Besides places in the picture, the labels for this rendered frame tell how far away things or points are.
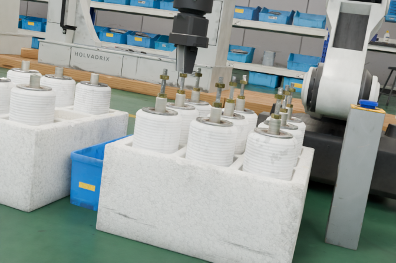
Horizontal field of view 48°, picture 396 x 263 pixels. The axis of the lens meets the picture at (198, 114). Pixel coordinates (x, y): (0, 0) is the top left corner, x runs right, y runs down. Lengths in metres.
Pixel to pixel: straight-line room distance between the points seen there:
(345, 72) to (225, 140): 0.51
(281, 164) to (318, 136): 0.55
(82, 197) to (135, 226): 0.19
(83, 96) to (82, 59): 2.29
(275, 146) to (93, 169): 0.42
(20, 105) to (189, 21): 0.40
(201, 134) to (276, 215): 0.20
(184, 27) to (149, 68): 2.24
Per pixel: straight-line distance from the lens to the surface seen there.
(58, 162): 1.05
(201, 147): 0.85
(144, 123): 0.88
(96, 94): 1.20
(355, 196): 1.04
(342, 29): 1.38
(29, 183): 1.00
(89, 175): 1.02
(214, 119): 0.87
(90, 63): 3.46
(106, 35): 6.46
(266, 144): 0.82
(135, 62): 3.27
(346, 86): 1.23
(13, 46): 4.31
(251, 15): 5.74
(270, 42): 9.42
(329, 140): 1.37
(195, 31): 0.97
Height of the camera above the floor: 0.40
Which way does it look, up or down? 9 degrees down
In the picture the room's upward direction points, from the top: 8 degrees clockwise
